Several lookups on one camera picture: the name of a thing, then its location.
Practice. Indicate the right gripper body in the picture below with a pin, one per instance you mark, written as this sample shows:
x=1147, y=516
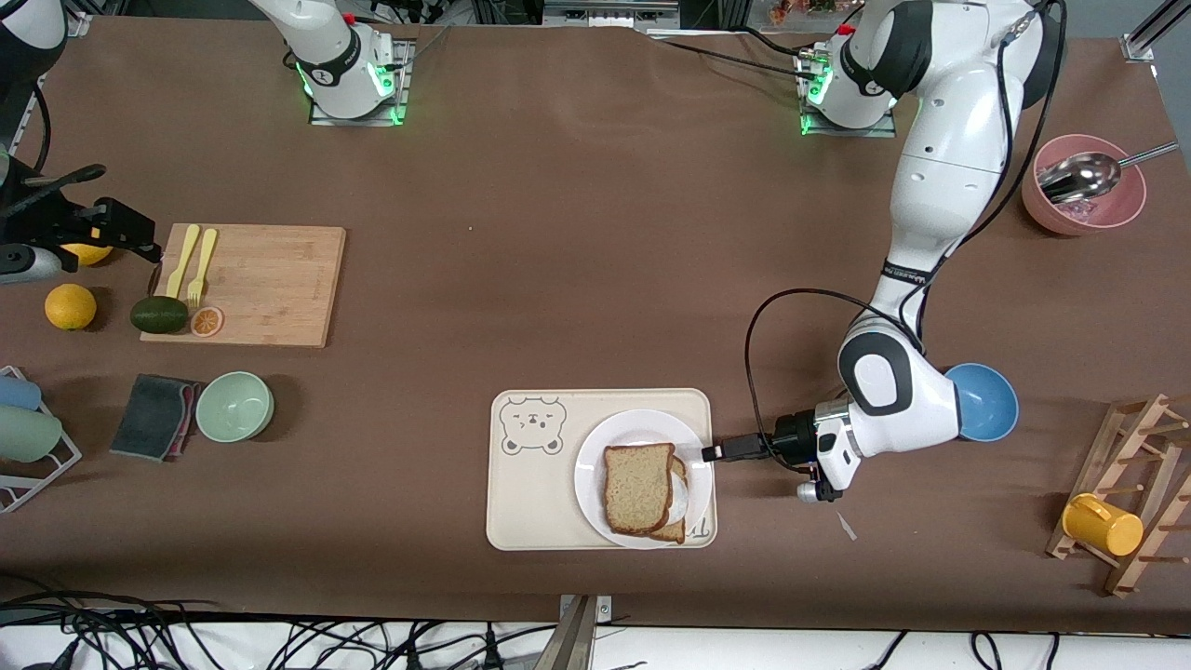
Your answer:
x=48, y=224

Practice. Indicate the fried egg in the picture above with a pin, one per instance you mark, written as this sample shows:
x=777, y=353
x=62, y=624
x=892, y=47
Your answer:
x=680, y=498

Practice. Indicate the white round plate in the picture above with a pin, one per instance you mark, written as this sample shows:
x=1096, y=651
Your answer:
x=595, y=465

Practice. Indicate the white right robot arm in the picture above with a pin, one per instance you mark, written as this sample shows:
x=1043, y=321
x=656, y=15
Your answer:
x=326, y=56

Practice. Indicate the yellow lemon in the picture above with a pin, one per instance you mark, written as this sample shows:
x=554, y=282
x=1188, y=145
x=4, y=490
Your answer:
x=88, y=255
x=71, y=306

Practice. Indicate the yellow plastic knife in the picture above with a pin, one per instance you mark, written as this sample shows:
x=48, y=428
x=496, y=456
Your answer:
x=183, y=261

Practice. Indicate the small grey paper scrap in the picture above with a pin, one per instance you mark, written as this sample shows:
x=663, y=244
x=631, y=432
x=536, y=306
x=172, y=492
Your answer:
x=845, y=526

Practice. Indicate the yellow plastic fork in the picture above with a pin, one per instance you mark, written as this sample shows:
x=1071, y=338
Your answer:
x=202, y=265

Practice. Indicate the dark green avocado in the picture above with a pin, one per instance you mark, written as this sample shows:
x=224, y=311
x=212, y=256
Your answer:
x=159, y=314

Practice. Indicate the orange fruit slice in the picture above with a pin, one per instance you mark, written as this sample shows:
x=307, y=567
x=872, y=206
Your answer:
x=207, y=322

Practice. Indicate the wooden cutting board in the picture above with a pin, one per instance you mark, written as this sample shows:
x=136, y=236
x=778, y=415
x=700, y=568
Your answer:
x=270, y=288

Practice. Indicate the blue bowl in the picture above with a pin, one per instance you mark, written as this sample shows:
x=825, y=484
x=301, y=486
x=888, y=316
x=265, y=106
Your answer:
x=991, y=405

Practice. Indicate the light blue cup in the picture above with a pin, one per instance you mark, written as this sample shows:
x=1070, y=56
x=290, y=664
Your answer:
x=17, y=393

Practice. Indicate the dark grey folded cloth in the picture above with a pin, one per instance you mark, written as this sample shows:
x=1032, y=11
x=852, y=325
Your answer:
x=149, y=416

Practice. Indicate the pink folded cloth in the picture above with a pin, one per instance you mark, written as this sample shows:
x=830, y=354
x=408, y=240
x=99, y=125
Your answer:
x=189, y=419

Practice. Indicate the mint green bowl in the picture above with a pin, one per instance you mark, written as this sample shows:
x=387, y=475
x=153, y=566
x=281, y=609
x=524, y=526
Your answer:
x=234, y=406

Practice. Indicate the pale green cup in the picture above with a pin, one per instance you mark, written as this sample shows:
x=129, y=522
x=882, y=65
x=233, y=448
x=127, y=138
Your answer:
x=26, y=434

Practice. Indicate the beige bear print tray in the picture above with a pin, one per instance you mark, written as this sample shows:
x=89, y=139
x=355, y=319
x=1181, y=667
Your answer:
x=530, y=502

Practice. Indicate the yellow mug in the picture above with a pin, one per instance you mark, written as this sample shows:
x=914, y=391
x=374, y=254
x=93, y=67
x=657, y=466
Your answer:
x=1107, y=529

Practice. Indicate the wooden mug rack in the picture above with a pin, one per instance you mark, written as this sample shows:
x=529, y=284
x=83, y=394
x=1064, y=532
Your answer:
x=1137, y=430

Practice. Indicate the pink bowl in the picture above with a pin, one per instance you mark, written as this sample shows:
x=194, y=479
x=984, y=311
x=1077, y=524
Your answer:
x=1117, y=214

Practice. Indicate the metal scoop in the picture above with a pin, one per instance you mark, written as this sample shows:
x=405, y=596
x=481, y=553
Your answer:
x=1084, y=175

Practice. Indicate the aluminium corner profile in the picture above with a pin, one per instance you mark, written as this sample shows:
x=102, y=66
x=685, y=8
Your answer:
x=1149, y=33

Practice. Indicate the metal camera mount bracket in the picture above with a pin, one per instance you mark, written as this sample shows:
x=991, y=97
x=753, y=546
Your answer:
x=577, y=642

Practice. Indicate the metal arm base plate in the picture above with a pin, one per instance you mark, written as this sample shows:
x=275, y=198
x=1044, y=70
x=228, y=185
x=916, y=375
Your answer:
x=402, y=74
x=875, y=132

